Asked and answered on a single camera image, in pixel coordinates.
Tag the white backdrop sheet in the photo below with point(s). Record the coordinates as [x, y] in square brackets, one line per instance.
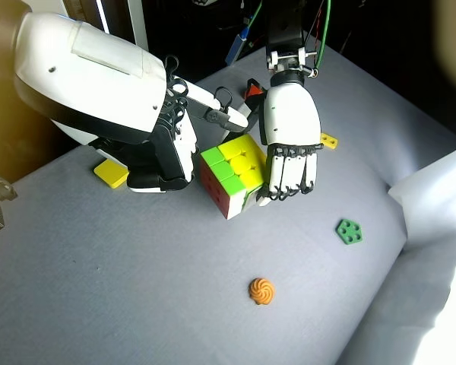
[433, 228]

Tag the white vertical post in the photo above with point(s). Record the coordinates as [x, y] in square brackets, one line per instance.
[138, 23]

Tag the green hexagonal block with holes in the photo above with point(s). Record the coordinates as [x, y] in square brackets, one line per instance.
[349, 230]

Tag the blue stick-shaped device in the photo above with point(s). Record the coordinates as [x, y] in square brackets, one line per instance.
[236, 45]

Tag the orange swirl cookie toy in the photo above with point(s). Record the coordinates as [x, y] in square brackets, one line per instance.
[262, 291]

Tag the yellow rectangular block with holes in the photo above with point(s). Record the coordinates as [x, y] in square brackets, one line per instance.
[330, 141]

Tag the flat yellow square block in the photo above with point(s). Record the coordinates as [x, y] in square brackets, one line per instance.
[110, 176]

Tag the grey table cloth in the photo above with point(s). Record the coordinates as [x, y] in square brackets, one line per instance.
[137, 285]

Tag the colourful puzzle cube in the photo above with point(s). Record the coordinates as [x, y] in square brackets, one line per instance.
[228, 167]

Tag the red block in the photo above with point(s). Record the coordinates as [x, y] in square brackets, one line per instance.
[255, 91]

